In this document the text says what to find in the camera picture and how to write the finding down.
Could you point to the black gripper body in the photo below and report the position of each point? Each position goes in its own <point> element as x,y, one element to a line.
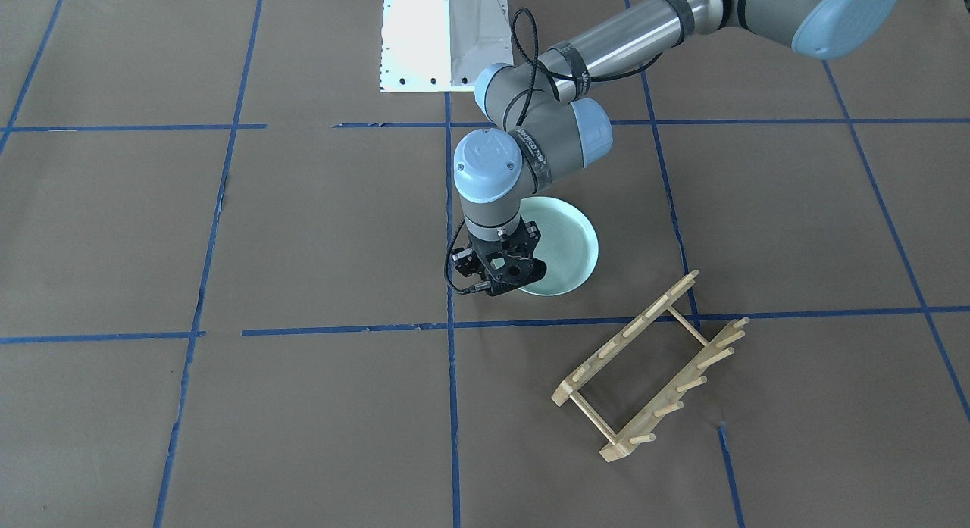
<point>464,260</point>

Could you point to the light green plate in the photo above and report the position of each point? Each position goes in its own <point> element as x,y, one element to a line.
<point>568,245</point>

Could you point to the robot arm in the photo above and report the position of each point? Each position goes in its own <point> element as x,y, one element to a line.
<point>544,126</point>

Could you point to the wooden dish rack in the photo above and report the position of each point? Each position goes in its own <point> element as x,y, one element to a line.
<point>679,368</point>

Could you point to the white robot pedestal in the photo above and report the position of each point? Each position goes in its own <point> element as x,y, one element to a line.
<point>441,45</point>

